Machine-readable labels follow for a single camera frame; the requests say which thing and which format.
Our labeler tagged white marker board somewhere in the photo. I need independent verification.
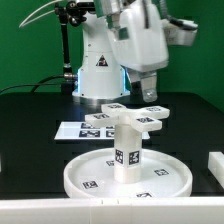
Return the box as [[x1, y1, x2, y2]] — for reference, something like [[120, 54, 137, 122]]
[[54, 121, 151, 142]]

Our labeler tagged white cross table base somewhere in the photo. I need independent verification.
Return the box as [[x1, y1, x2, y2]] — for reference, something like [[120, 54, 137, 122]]
[[85, 103, 170, 132]]

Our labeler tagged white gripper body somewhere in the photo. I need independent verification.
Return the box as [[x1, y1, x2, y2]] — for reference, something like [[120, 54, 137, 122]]
[[108, 0, 168, 72]]

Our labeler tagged white front obstacle wall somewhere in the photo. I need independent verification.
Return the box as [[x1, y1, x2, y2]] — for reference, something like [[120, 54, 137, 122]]
[[0, 197, 224, 224]]

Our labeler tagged white round table top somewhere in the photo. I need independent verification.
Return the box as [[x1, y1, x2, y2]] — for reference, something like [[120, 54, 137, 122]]
[[63, 148, 193, 198]]

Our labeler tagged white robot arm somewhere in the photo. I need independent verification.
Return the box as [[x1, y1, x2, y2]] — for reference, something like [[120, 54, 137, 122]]
[[73, 0, 198, 104]]

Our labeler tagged black cable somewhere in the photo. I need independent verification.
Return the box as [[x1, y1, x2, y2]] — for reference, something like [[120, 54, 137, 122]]
[[0, 74, 78, 96]]

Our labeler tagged white cable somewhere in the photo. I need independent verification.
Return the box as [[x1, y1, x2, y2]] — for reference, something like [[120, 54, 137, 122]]
[[18, 0, 64, 29]]

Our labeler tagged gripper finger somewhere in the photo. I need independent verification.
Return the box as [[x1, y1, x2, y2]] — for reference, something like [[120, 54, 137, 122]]
[[140, 71, 157, 102], [129, 71, 141, 91]]

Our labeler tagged white obstacle wall block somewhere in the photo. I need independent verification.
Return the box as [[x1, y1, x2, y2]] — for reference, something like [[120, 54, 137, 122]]
[[208, 152, 224, 189]]

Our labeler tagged black camera stand pole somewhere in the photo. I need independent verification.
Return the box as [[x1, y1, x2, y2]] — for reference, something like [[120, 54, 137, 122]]
[[55, 1, 84, 95]]

